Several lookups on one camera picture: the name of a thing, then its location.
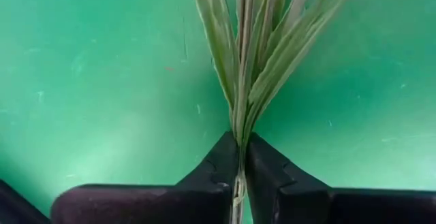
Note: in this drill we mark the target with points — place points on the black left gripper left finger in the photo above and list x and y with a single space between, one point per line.
190 203

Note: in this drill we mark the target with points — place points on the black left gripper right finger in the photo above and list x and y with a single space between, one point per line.
299 203

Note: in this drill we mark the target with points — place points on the white artificial flower bunch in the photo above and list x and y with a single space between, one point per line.
259 64

